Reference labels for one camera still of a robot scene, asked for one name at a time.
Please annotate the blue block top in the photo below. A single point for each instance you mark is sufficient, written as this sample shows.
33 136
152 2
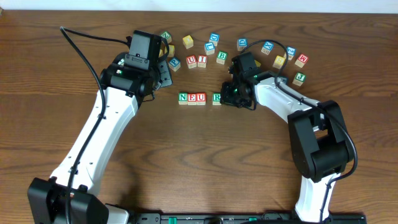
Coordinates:
214 38

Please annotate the green Z block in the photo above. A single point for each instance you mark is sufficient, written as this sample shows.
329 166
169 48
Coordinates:
167 36

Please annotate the blue L block upper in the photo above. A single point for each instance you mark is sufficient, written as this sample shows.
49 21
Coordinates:
209 48

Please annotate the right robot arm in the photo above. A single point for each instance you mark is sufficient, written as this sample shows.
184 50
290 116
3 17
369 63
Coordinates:
320 143

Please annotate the green J block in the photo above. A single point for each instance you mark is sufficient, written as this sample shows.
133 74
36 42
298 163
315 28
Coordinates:
299 79

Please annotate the red M block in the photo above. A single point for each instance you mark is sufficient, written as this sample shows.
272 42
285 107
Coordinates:
301 60

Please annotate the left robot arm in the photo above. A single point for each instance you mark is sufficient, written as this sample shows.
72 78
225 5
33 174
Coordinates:
70 194

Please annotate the yellow block top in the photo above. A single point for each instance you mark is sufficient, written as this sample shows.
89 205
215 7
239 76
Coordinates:
188 42

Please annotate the blue P block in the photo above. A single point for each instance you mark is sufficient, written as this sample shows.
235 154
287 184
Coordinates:
174 64

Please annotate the red I block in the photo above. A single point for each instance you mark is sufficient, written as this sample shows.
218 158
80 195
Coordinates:
202 61

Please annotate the blue X block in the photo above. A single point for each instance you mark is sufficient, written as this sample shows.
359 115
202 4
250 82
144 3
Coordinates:
267 47

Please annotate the yellow S block right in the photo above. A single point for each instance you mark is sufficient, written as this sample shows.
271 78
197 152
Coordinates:
279 62

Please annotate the green B block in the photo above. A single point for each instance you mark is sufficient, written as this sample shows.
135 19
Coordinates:
221 57

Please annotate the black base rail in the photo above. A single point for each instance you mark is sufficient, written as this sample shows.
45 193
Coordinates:
156 218

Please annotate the blue D block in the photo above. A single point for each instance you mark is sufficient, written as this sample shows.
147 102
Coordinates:
242 44

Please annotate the blue 2 block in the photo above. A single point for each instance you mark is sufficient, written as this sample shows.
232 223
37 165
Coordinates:
291 52

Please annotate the blue 5 block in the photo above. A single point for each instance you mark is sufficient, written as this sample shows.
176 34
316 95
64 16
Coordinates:
285 80

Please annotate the red u block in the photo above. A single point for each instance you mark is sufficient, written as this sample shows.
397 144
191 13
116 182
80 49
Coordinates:
191 61
201 98

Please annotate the red E block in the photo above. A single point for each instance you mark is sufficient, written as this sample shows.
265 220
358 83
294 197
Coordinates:
192 99

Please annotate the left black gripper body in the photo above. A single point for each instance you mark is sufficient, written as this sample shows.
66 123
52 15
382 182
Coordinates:
166 73

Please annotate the green N block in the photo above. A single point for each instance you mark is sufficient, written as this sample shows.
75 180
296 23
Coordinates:
183 98

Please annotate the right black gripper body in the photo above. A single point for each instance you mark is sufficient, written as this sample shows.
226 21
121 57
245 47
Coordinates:
232 98

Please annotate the yellow S block left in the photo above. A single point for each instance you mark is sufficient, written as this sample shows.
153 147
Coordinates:
171 51

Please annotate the yellow s block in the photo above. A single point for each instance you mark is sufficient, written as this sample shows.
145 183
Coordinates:
171 51
279 62

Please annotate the green R block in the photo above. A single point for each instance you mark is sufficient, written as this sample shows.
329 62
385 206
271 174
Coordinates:
216 99

